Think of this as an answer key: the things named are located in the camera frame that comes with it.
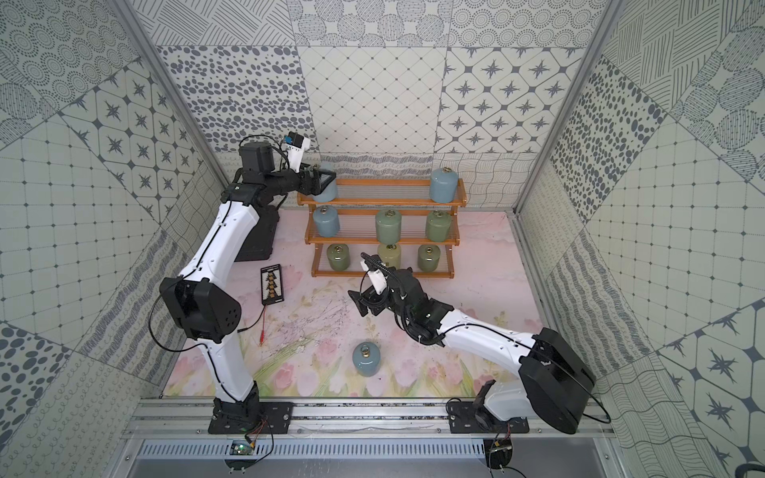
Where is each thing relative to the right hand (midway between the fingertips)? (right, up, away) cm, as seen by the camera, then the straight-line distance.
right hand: (366, 283), depth 80 cm
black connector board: (-33, -3, +18) cm, 38 cm away
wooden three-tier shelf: (-3, +23, +4) cm, 23 cm away
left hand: (-8, +31, -1) cm, 32 cm away
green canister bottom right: (+19, +6, +15) cm, 25 cm away
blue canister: (-12, +18, +8) cm, 23 cm away
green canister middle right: (+21, +16, +8) cm, 28 cm away
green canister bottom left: (-11, +6, +16) cm, 20 cm away
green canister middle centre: (+6, +17, +6) cm, 19 cm away
